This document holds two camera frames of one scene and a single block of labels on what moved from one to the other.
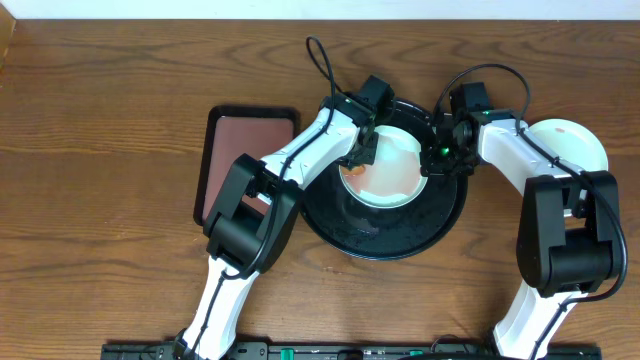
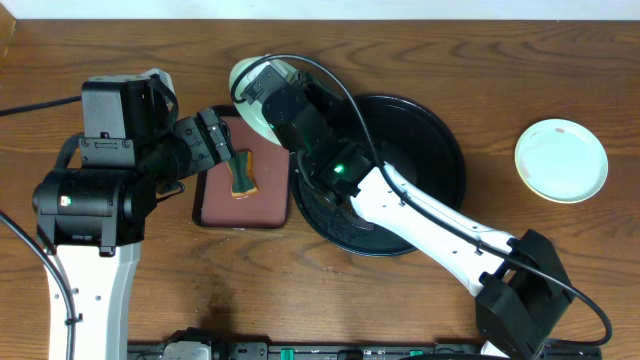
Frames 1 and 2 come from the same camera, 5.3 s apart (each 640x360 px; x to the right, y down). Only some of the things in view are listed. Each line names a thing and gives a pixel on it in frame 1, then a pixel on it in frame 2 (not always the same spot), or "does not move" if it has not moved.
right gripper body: x=446 y=160 -> x=319 y=100
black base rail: x=345 y=351 does not move
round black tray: x=390 y=233 does not move
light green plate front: x=395 y=180 -> x=253 y=115
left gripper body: x=364 y=151 -> x=214 y=141
